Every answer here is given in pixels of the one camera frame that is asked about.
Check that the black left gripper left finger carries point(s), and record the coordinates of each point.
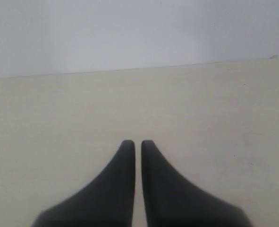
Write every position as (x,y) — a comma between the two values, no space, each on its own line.
(107,201)

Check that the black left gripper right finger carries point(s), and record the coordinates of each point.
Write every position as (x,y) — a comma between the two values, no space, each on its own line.
(172,201)

